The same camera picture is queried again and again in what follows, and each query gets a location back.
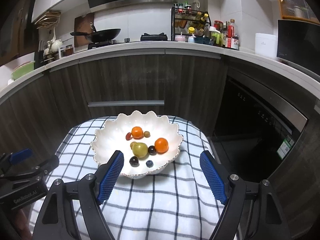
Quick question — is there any red cap sauce bottle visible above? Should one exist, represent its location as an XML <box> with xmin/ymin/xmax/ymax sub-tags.
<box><xmin>226</xmin><ymin>19</ymin><xmax>239</xmax><ymax>50</ymax></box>

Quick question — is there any white round canister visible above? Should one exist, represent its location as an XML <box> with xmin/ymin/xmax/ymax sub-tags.
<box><xmin>255</xmin><ymin>33</ymin><xmax>278</xmax><ymax>58</ymax></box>

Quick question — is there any orange glass door cabinet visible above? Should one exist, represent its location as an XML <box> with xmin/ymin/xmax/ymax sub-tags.
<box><xmin>273</xmin><ymin>0</ymin><xmax>314</xmax><ymax>22</ymax></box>

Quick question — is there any person's left hand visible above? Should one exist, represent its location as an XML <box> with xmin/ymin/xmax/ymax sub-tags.
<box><xmin>14</xmin><ymin>202</ymin><xmax>36</xmax><ymax>240</ymax></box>

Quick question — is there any black wok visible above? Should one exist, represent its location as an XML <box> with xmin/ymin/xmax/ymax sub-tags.
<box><xmin>70</xmin><ymin>27</ymin><xmax>122</xmax><ymax>44</ymax></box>

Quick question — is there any brown wooden cutting board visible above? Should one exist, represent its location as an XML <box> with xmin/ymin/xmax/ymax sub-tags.
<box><xmin>74</xmin><ymin>13</ymin><xmax>95</xmax><ymax>47</ymax></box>

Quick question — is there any white teapot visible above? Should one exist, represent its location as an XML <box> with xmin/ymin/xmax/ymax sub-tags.
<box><xmin>51</xmin><ymin>39</ymin><xmax>63</xmax><ymax>52</ymax></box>

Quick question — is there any white scalloped ceramic bowl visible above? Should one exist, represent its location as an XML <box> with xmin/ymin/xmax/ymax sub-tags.
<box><xmin>90</xmin><ymin>110</ymin><xmax>184</xmax><ymax>180</ymax></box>

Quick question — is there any wooden wall rack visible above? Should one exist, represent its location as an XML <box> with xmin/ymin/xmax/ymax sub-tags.
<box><xmin>35</xmin><ymin>10</ymin><xmax>62</xmax><ymax>30</ymax></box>

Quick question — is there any orange tangerine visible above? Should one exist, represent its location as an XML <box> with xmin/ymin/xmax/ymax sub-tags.
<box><xmin>154</xmin><ymin>138</ymin><xmax>169</xmax><ymax>153</ymax></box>
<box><xmin>131</xmin><ymin>126</ymin><xmax>144</xmax><ymax>139</ymax></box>

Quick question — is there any green apple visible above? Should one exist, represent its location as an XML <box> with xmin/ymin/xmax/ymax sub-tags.
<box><xmin>132</xmin><ymin>142</ymin><xmax>149</xmax><ymax>158</ymax></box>

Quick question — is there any dark wooden framed window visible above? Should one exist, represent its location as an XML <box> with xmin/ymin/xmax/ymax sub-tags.
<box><xmin>0</xmin><ymin>0</ymin><xmax>39</xmax><ymax>58</ymax></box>

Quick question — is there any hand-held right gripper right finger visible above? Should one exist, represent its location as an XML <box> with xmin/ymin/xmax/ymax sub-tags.
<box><xmin>200</xmin><ymin>151</ymin><xmax>292</xmax><ymax>240</ymax></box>

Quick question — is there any white blue checkered cloth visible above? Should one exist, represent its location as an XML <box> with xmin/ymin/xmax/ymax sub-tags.
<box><xmin>29</xmin><ymin>116</ymin><xmax>225</xmax><ymax>240</ymax></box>

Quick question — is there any green plastic basin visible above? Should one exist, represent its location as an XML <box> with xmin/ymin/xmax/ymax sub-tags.
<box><xmin>11</xmin><ymin>60</ymin><xmax>36</xmax><ymax>81</ymax></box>

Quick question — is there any black knife block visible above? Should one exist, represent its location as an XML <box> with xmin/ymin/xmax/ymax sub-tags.
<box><xmin>37</xmin><ymin>41</ymin><xmax>47</xmax><ymax>66</ymax></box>

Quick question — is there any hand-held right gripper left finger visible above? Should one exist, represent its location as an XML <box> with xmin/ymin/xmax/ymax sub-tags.
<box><xmin>32</xmin><ymin>150</ymin><xmax>125</xmax><ymax>240</ymax></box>

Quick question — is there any black gas stove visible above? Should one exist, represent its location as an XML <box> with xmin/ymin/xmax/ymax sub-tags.
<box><xmin>87</xmin><ymin>32</ymin><xmax>168</xmax><ymax>49</ymax></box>

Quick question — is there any black built-in dishwasher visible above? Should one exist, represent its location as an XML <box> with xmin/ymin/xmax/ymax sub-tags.
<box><xmin>212</xmin><ymin>76</ymin><xmax>308</xmax><ymax>178</ymax></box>

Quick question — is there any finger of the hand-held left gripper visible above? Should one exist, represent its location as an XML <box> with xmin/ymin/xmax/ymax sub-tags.
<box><xmin>4</xmin><ymin>155</ymin><xmax>60</xmax><ymax>180</ymax></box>
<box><xmin>0</xmin><ymin>148</ymin><xmax>33</xmax><ymax>173</ymax></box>

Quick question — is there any black microwave oven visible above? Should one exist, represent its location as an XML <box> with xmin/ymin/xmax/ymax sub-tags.
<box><xmin>277</xmin><ymin>19</ymin><xmax>320</xmax><ymax>73</ymax></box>

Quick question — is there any green bottle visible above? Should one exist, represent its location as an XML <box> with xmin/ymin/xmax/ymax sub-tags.
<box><xmin>210</xmin><ymin>29</ymin><xmax>223</xmax><ymax>48</ymax></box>

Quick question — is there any black wire spice rack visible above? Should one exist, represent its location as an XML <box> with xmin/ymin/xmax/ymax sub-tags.
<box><xmin>171</xmin><ymin>6</ymin><xmax>210</xmax><ymax>42</ymax></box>

